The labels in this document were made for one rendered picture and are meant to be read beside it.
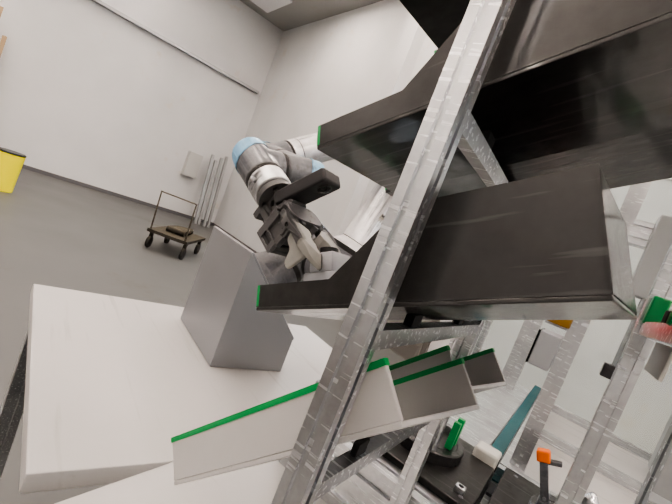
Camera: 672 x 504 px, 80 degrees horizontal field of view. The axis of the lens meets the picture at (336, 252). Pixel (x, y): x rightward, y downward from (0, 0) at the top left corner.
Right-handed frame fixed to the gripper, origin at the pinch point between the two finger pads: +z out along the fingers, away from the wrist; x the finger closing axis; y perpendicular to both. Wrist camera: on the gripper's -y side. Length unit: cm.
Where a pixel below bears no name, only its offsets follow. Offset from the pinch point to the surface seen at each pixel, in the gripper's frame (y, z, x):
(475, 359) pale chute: -6.7, 22.9, -5.6
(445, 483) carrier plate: 14.2, 31.0, -19.7
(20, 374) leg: 85, -40, 15
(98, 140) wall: 428, -876, -229
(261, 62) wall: 104, -979, -506
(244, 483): 33.2, 16.6, 1.0
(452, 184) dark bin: -20.7, 9.1, 4.6
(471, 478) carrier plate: 13.6, 32.2, -27.2
